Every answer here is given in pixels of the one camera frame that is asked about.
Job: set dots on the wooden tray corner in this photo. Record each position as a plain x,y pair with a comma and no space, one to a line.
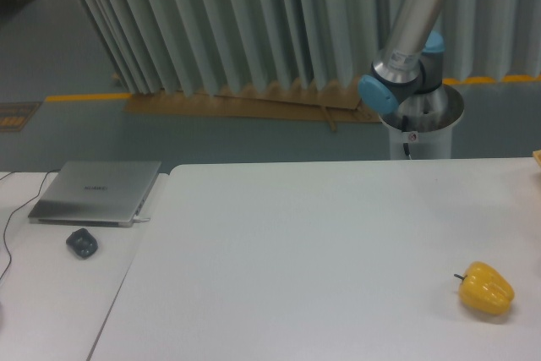
537,156

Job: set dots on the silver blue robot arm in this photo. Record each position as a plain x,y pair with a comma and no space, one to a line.
432,40

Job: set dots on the pale green folding curtain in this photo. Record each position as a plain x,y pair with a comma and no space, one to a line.
192,45

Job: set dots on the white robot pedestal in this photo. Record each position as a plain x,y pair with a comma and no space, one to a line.
409,140

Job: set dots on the yellow bell pepper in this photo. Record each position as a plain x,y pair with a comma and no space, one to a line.
484,289

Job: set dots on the white usb plug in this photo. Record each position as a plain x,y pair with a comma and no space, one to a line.
138,219

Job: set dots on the silver closed laptop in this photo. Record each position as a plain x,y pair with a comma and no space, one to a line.
99,193

